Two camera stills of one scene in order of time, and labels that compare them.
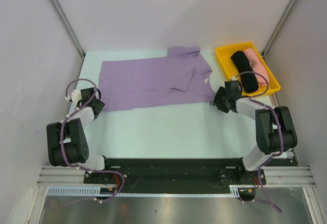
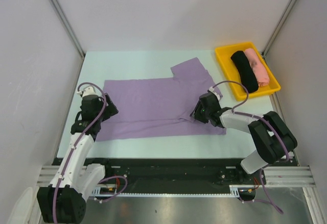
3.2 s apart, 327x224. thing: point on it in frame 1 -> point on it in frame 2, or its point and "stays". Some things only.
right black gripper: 220,91 -> 195,113
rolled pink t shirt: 256,66 stays
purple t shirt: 183,76 -> 160,107
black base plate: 143,174 stays
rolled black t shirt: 249,81 stays
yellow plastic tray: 224,54 stays
